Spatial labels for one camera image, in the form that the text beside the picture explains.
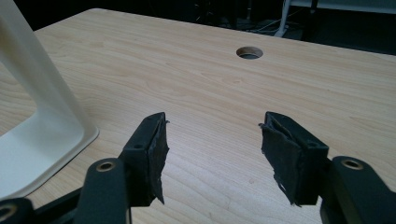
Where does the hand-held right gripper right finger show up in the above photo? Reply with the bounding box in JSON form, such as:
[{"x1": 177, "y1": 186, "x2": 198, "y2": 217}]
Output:
[{"x1": 258, "y1": 111, "x2": 332, "y2": 207}]

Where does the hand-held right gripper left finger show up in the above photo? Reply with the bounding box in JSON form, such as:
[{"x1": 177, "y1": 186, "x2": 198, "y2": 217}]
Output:
[{"x1": 119, "y1": 111, "x2": 171, "y2": 207}]

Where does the white plastic rack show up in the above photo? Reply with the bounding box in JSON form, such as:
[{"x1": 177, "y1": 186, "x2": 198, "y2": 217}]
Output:
[{"x1": 0, "y1": 0, "x2": 101, "y2": 200}]

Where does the white metal stand leg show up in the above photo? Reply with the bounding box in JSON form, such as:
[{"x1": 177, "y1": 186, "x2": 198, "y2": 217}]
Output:
[{"x1": 274, "y1": 0, "x2": 292, "y2": 38}]

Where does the white cable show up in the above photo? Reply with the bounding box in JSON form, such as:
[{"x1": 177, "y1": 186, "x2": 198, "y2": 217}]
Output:
[{"x1": 248, "y1": 8, "x2": 304, "y2": 34}]

